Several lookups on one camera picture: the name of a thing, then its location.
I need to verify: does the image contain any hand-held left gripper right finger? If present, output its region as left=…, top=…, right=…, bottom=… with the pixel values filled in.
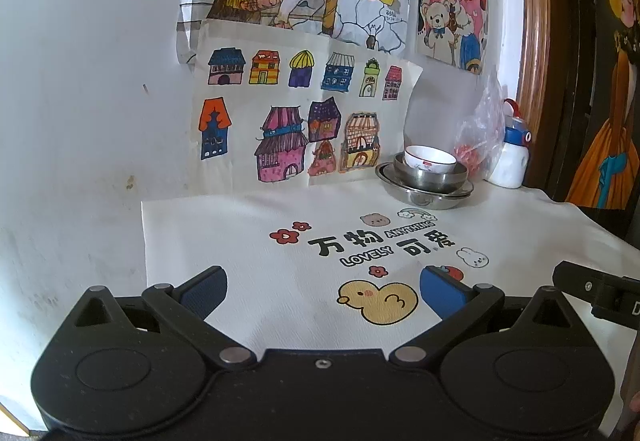
left=389, top=265, right=573, bottom=369

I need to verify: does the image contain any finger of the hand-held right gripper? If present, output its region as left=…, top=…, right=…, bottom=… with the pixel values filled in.
left=552, top=261, right=626, bottom=317

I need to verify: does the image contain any brown wooden door frame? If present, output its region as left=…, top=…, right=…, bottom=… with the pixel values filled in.
left=515, top=0, right=556, bottom=132

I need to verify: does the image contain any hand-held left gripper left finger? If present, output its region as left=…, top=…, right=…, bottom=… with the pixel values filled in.
left=74, top=265, right=258, bottom=369

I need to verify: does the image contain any small white ceramic bowl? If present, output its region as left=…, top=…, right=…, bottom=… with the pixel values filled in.
left=404, top=146, right=457, bottom=174

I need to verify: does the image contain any colourful houses drawing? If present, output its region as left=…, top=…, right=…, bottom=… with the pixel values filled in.
left=189, top=18, right=425, bottom=189

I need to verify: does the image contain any white printed table mat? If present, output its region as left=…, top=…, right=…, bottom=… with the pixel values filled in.
left=141, top=181, right=640, bottom=372

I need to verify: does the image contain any large stainless steel bowl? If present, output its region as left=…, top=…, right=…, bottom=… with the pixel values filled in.
left=393, top=152, right=469, bottom=195

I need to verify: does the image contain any clear plastic bag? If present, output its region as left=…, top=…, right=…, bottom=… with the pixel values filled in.
left=454, top=66, right=506, bottom=182

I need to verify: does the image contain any white bottle blue cap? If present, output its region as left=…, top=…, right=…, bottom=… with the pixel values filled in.
left=487, top=98, right=532, bottom=188

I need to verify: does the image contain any orange dress figure painting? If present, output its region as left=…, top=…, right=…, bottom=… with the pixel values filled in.
left=565, top=0, right=640, bottom=210

